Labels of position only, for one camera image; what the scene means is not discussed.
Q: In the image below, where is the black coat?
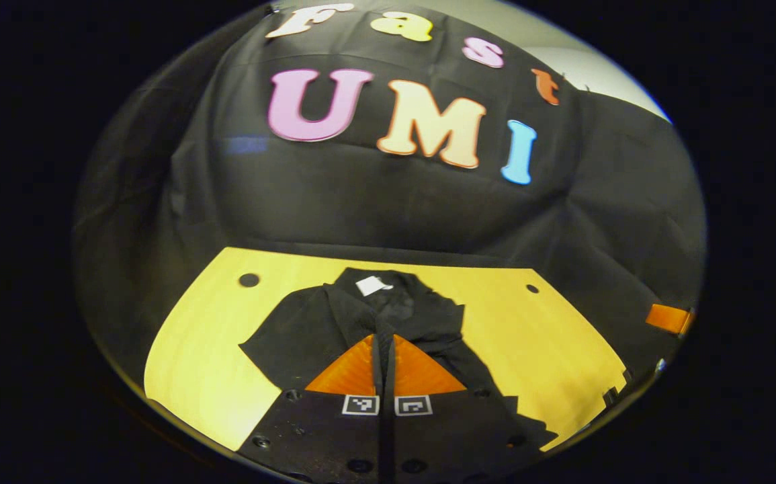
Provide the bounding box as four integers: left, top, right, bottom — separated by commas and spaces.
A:
239, 268, 560, 452

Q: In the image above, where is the black backdrop cloth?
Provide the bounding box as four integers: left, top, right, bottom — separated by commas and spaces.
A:
72, 0, 707, 404

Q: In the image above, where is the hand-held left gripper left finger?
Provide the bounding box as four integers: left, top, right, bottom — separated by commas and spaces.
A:
235, 332, 388, 484

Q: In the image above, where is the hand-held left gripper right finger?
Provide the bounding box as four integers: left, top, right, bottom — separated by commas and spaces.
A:
381, 332, 553, 484

